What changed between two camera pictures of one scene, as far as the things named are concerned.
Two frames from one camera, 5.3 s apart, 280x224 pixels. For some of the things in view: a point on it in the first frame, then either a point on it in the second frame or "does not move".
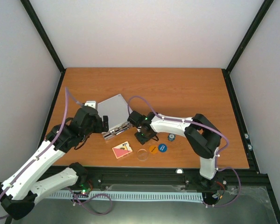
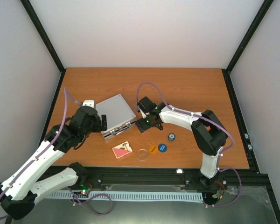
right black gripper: (143, 140) to (143, 126)
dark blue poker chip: (171, 136) does not move
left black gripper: (100, 128) does not move
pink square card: (122, 149) does not move
